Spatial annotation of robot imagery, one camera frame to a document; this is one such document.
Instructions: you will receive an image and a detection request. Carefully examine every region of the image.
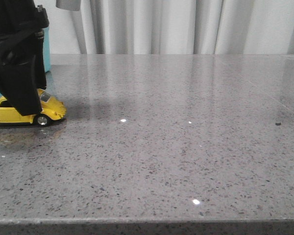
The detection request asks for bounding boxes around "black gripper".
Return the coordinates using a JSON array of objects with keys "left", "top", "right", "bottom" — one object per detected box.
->
[{"left": 0, "top": 0, "right": 49, "bottom": 116}]

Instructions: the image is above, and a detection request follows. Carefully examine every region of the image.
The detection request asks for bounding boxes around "yellow toy beetle car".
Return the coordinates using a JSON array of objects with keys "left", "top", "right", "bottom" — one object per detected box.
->
[{"left": 0, "top": 89, "right": 67, "bottom": 126}]

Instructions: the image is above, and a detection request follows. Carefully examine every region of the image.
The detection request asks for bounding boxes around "light blue storage box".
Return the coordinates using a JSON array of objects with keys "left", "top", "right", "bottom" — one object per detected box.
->
[{"left": 0, "top": 27, "right": 51, "bottom": 97}]

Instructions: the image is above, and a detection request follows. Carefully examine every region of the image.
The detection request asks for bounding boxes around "grey pleated curtain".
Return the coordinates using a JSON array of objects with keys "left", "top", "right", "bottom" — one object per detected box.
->
[{"left": 40, "top": 0, "right": 294, "bottom": 54}]

